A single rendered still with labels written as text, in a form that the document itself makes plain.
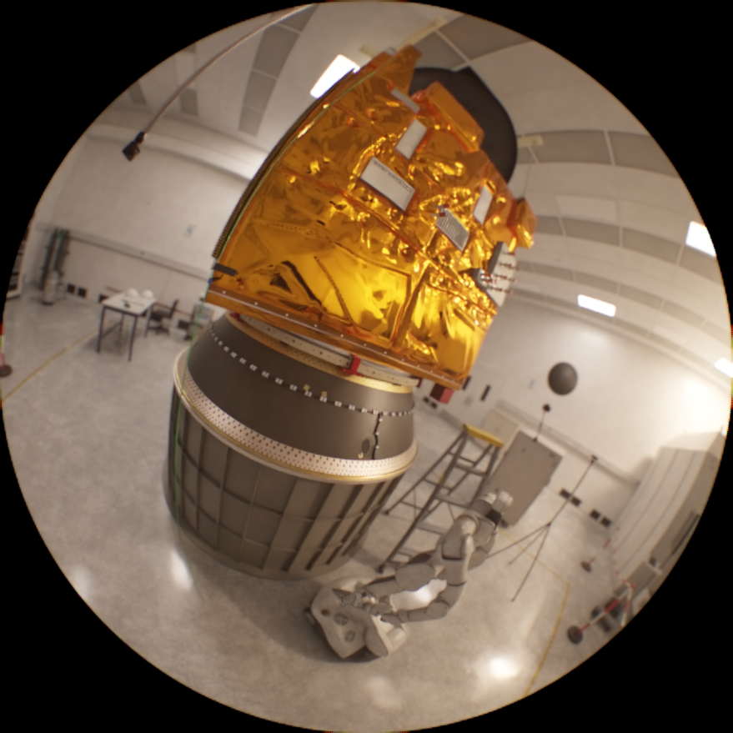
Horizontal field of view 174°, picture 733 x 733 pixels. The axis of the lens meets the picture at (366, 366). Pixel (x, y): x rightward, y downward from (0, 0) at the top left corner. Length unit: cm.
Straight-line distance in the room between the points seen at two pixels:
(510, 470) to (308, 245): 411
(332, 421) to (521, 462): 350
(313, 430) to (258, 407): 30
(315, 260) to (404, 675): 267
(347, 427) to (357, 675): 179
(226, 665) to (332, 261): 234
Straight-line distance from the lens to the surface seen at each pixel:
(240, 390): 129
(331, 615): 172
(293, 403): 121
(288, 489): 134
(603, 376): 835
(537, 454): 420
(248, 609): 199
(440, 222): 162
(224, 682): 190
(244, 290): 110
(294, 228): 109
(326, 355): 122
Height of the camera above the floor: 190
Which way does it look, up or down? 9 degrees down
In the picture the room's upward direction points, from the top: 24 degrees clockwise
